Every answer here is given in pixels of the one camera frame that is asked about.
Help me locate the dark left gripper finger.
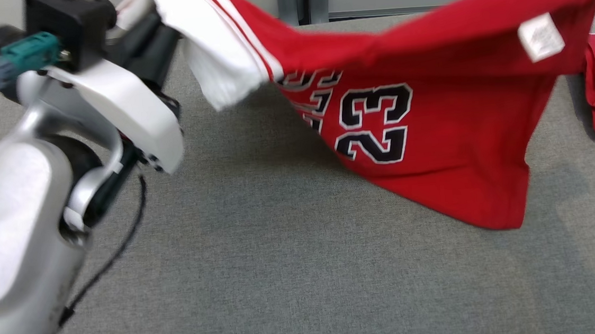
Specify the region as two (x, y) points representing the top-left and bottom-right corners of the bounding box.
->
(128, 11), (186, 91)

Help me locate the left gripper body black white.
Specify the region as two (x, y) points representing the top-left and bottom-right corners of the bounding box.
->
(46, 36), (188, 183)

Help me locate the red jersey number 23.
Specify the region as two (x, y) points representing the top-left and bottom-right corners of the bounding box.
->
(114, 0), (595, 260)

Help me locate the left camera cable teal connector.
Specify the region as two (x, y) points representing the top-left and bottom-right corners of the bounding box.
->
(0, 31), (68, 112)

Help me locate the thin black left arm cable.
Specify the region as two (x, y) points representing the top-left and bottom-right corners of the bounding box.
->
(48, 173), (157, 325)

